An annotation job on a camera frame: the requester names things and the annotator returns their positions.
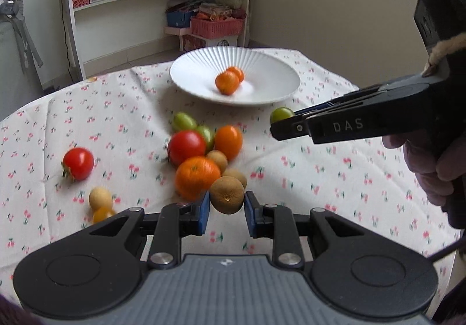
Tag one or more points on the large pink plastic basket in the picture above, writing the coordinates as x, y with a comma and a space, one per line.
214, 28

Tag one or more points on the small yellowish cherry tomato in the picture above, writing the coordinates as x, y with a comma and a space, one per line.
103, 215

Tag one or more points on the small orange mandarin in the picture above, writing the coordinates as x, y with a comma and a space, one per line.
227, 83

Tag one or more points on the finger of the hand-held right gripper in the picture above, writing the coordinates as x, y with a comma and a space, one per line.
327, 104
289, 128

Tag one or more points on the white low board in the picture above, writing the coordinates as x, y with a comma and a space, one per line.
176, 30

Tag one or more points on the white ribbed plate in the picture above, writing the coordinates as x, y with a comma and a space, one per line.
262, 70

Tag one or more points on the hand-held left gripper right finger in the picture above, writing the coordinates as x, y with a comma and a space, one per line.
251, 218

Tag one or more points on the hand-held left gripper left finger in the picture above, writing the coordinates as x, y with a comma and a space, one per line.
204, 215

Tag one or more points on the cherry print tablecloth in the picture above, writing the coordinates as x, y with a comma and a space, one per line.
327, 183

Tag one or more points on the large orange mandarin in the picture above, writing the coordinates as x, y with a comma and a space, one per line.
197, 177

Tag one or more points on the person's right forearm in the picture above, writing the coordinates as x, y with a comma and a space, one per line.
442, 50

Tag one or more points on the green cherry tomato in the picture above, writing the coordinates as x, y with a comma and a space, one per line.
184, 121
208, 135
281, 114

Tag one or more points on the pale longan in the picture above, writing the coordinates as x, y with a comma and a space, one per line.
100, 198

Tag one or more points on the person's right hand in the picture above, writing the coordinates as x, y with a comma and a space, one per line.
422, 168

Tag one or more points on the colourful snack packets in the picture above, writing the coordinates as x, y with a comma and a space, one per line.
214, 11

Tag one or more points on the blue box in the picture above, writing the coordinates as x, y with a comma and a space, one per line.
178, 19

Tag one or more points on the orange cherry tomato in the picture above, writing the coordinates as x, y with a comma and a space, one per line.
237, 71
228, 142

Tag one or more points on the red tomato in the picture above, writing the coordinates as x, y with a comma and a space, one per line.
77, 163
186, 146

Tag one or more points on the brown longan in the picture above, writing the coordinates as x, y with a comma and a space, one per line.
227, 195
237, 175
218, 159

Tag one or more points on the green knitted cloth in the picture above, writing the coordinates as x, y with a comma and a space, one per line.
229, 0

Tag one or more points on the white printed box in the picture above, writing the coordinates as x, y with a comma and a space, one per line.
218, 43

